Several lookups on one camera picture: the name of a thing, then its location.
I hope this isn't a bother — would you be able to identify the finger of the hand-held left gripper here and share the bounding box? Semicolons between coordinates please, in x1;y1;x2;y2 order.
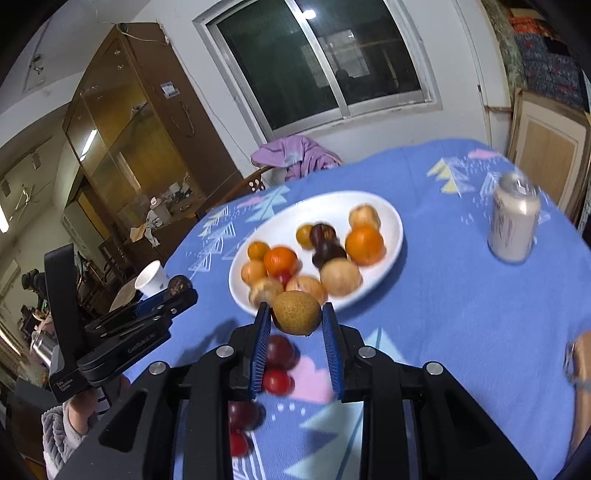
99;290;171;320
83;288;199;335

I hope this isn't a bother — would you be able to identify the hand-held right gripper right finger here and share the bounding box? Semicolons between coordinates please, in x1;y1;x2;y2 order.
322;302;539;480

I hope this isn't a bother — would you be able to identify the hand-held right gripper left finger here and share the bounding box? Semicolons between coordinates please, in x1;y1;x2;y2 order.
54;302;272;480

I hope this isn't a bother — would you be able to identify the dark brown water chestnut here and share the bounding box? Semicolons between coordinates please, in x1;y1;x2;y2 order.
309;223;337;252
167;274;194;296

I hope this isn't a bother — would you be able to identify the small tan pear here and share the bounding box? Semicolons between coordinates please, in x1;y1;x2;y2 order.
271;291;322;335

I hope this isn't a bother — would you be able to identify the small tan fruit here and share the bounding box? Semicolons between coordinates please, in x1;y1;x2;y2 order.
248;277;284;309

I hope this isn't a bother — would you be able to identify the orange-brown round fruit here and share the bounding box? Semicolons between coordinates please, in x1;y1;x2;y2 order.
241;260;267;284
286;275;326;305

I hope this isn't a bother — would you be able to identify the large tan pear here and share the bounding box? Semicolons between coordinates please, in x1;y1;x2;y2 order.
348;204;382;230
320;258;363;297

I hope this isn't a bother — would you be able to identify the orange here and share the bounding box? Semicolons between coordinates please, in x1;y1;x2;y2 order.
264;247;298;275
345;225;385;266

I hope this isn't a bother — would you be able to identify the dark purple passion fruit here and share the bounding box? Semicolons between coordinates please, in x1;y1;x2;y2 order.
311;244;348;271

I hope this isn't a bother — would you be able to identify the white oval plate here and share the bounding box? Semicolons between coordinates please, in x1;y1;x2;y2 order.
228;191;404;315

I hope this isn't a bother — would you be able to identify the person's left forearm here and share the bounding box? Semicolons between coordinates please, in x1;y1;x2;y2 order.
41;401;88;480

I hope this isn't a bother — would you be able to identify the person's left hand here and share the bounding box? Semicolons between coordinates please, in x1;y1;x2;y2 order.
65;376;132;437

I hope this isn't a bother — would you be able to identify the dark red plum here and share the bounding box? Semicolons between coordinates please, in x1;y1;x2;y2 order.
228;401;266;432
267;335;300;371

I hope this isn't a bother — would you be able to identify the white paper cup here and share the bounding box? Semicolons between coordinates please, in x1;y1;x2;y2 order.
134;260;168;298

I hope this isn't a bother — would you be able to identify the stainless steel bottle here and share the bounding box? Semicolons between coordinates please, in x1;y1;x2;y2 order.
30;330;58;372

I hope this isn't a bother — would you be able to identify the wooden chair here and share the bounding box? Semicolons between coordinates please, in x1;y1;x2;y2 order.
196;165;287;217

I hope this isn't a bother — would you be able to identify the wooden glass cabinet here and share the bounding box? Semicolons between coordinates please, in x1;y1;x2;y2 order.
62;23;243;259

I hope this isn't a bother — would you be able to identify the ceiling fan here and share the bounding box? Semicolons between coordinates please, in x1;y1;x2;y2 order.
9;185;38;208

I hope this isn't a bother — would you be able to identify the purple cloth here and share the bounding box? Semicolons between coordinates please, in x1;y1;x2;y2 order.
252;135;343;182

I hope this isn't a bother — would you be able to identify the cream drink can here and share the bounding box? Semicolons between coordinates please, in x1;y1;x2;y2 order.
488;172;542;264

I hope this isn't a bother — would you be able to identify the sliding glass window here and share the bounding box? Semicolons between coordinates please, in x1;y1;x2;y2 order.
193;0;444;144

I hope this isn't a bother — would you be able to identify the green patterned panel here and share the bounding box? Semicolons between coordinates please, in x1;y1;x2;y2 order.
480;0;522;107

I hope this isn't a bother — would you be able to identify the stack of patterned boxes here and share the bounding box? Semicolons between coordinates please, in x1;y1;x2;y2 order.
505;0;591;112

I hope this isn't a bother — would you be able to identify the wooden picture frame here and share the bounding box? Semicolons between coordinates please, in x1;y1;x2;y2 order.
506;88;591;222

